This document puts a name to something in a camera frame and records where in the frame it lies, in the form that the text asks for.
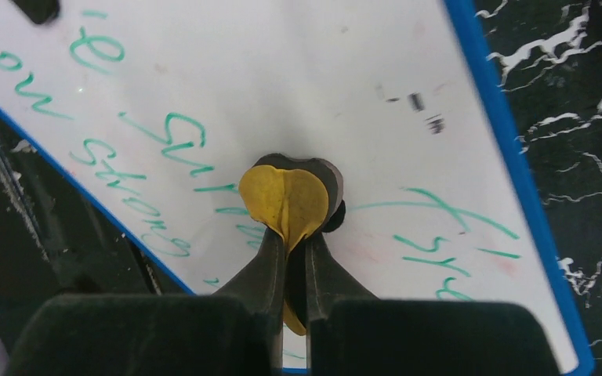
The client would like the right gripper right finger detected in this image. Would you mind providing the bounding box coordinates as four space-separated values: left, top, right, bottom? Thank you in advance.
305 233 376 375

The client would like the blue framed whiteboard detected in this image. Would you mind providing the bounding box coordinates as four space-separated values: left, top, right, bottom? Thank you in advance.
0 1 595 375

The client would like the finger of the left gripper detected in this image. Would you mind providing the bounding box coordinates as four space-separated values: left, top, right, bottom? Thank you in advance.
11 0 60 25

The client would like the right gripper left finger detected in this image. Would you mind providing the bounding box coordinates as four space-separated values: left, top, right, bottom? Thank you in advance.
216 229 285 375

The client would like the yellow bone-shaped eraser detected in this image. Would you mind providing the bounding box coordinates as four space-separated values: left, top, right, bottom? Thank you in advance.
238 154 346 336

